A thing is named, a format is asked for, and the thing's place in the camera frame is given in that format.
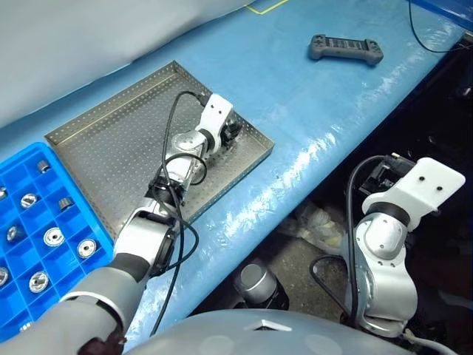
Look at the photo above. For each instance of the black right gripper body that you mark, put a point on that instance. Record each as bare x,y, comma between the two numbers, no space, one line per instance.
380,177

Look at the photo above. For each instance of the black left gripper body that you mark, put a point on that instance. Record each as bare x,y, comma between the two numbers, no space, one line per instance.
232,128

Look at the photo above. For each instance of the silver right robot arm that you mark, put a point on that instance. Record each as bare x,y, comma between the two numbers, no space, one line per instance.
384,240

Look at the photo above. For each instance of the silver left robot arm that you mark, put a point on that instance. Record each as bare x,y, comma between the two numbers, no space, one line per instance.
144,236

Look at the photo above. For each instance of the blue compartment tray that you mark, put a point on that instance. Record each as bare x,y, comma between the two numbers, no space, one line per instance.
70,225

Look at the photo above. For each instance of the crumpled clear plastic bag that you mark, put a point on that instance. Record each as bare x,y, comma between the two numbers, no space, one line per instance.
318,225

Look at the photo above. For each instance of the blue plastic table cover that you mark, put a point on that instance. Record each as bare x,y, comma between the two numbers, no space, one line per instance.
314,111

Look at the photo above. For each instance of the yellow tape outline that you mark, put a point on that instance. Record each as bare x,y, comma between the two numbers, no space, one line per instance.
264,12

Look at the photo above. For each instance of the perforated metal tray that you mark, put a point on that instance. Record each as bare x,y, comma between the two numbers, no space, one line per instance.
111,148

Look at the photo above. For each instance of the grey handheld game controller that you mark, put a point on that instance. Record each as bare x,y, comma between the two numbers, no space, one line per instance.
343,44

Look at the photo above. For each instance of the grey capped black cylinder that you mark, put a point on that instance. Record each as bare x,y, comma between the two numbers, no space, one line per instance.
256,279

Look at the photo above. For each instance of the grey cloth backdrop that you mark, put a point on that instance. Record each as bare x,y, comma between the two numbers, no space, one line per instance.
92,37

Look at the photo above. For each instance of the grey robot torso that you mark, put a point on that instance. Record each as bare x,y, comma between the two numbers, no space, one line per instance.
240,336

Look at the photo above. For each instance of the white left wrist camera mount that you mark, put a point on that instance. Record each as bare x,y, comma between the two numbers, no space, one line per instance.
216,111

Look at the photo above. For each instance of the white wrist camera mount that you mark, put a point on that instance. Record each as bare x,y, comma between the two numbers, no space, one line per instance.
216,111
425,185

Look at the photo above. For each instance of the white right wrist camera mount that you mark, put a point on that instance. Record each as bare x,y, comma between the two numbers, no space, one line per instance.
425,185

